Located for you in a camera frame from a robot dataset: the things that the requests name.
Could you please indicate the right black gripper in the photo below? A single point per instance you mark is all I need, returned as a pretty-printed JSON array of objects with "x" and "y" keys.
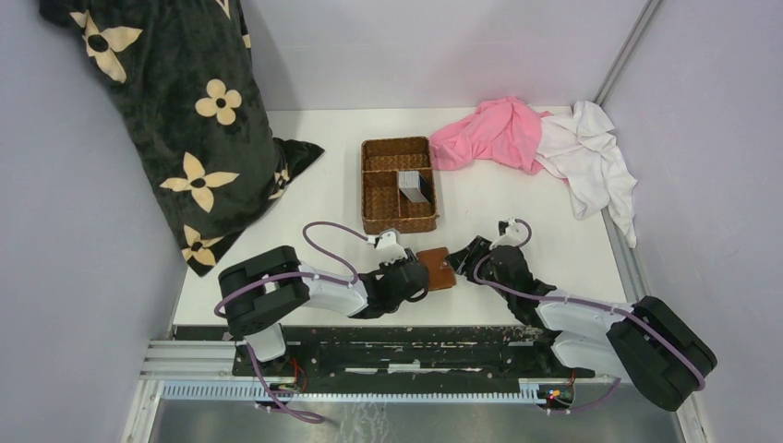
[{"x": 463, "y": 259}]

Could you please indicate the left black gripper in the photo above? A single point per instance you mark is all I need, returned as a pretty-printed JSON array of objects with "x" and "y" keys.
[{"x": 385, "y": 269}]

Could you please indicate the brown leather card holder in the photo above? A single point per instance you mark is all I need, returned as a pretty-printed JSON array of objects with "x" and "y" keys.
[{"x": 440, "y": 273}]

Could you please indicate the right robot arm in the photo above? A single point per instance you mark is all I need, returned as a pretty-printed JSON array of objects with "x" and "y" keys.
[{"x": 646, "y": 342}]

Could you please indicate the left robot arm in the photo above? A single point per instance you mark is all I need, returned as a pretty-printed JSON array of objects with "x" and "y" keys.
[{"x": 259, "y": 292}]

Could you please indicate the grey card stack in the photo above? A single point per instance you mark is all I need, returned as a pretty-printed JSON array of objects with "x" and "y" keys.
[{"x": 414, "y": 186}]

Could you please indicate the brown woven basket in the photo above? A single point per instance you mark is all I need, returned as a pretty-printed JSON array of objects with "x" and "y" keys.
[{"x": 383, "y": 203}]

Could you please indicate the pink cloth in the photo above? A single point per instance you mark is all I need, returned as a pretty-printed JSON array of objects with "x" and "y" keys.
[{"x": 506, "y": 131}]

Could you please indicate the white cloth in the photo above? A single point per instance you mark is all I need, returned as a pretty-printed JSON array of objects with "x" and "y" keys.
[{"x": 581, "y": 149}]

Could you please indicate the black floral pillow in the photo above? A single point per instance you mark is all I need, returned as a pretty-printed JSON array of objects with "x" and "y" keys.
[{"x": 181, "y": 75}]

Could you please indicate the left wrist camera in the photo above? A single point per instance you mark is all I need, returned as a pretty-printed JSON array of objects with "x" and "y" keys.
[{"x": 387, "y": 246}]

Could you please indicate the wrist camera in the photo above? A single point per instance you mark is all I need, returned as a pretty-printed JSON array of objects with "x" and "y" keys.
[
  {"x": 387, "y": 246},
  {"x": 514, "y": 232}
]

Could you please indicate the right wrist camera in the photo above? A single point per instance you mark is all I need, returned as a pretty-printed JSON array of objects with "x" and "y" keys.
[{"x": 514, "y": 232}]

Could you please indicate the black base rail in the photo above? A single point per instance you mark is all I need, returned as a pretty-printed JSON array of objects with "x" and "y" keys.
[{"x": 314, "y": 355}]

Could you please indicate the grey cable duct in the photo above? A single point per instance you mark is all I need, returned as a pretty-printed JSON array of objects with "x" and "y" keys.
[{"x": 252, "y": 391}]

